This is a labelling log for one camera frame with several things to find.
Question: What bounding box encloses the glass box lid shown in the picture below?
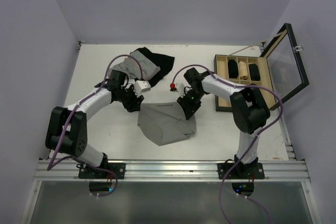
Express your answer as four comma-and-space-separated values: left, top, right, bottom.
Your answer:
259, 23, 309, 103

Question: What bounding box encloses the purple cable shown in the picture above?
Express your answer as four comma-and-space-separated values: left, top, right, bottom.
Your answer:
172, 65, 285, 224
46, 54, 145, 172

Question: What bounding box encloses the wooden compartment box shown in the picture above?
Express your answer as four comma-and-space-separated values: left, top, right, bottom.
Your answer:
214, 54, 277, 113

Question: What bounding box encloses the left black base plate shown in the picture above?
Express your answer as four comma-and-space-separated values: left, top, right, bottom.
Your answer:
76, 162, 126, 179

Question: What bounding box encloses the aluminium mounting rail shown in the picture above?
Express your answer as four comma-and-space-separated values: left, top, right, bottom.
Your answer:
34, 160, 310, 182

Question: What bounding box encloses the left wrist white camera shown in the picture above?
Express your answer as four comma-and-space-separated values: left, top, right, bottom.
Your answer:
133, 80, 151, 97

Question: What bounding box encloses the black rolled underwear right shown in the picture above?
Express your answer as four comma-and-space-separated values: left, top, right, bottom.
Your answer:
249, 63, 260, 81

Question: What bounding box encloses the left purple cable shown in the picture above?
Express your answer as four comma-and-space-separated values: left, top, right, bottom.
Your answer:
46, 54, 145, 172

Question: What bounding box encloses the wrist white camera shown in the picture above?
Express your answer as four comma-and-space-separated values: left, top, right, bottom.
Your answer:
170, 83, 185, 98
133, 80, 151, 97

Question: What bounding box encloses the striped grey underwear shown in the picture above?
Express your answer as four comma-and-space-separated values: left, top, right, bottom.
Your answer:
108, 51, 161, 81

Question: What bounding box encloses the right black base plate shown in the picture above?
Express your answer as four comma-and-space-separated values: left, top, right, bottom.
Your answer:
217, 162, 265, 180

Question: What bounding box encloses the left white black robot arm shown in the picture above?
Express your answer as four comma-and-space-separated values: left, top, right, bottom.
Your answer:
45, 70, 151, 178

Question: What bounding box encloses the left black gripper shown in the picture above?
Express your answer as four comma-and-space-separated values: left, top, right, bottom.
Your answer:
115, 84, 144, 112

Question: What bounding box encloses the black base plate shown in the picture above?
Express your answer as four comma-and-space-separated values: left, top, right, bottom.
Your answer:
217, 162, 265, 180
76, 162, 126, 179

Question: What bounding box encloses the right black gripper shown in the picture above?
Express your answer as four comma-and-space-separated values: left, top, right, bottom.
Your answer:
177, 89, 205, 119

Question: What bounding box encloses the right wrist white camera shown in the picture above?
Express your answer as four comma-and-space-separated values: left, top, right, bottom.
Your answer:
170, 83, 185, 98

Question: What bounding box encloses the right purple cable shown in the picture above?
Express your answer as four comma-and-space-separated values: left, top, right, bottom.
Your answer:
172, 65, 285, 224

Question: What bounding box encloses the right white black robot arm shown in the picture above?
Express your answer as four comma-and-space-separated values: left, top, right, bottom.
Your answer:
170, 68, 270, 178

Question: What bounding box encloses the black rolled underwear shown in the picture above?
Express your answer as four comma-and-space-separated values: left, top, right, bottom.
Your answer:
249, 63, 260, 81
228, 59, 239, 79

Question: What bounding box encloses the beige rolled underwear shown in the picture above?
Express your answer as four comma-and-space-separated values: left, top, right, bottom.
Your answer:
238, 61, 248, 80

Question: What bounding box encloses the black rolled underwear left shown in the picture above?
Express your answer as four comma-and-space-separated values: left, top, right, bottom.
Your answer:
228, 59, 239, 79

